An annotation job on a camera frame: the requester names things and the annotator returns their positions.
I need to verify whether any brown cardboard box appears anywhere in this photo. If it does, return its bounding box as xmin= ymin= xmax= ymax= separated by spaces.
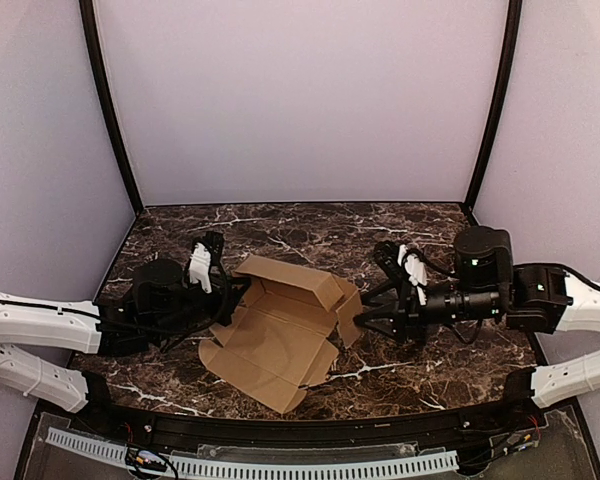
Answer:
xmin=198 ymin=255 xmax=363 ymax=414

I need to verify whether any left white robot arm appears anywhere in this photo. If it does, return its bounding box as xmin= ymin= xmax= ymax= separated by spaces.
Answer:
xmin=0 ymin=231 xmax=251 ymax=413

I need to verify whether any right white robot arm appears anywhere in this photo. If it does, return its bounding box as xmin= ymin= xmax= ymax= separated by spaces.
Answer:
xmin=354 ymin=226 xmax=600 ymax=344

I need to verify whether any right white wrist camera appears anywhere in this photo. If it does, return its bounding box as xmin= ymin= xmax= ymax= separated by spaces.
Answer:
xmin=397 ymin=245 xmax=428 ymax=306

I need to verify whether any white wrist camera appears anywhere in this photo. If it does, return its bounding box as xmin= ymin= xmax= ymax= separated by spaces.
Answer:
xmin=397 ymin=245 xmax=428 ymax=306
xmin=187 ymin=241 xmax=212 ymax=294

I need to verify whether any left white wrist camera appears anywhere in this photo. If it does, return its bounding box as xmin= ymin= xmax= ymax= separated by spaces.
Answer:
xmin=187 ymin=241 xmax=212 ymax=294

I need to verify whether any black front table rail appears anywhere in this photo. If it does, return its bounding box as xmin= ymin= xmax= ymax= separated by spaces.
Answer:
xmin=77 ymin=404 xmax=513 ymax=450

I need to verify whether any white slotted cable duct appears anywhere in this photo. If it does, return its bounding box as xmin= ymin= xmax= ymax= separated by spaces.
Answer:
xmin=45 ymin=427 xmax=459 ymax=479

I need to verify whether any right black frame post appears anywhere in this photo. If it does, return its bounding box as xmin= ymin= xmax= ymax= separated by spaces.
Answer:
xmin=462 ymin=0 xmax=523 ymax=214

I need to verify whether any black frame post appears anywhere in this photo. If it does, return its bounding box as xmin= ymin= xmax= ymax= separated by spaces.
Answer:
xmin=462 ymin=0 xmax=523 ymax=214
xmin=78 ymin=0 xmax=144 ymax=216

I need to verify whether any left black frame post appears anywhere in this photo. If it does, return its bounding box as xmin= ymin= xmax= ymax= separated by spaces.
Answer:
xmin=78 ymin=0 xmax=144 ymax=216

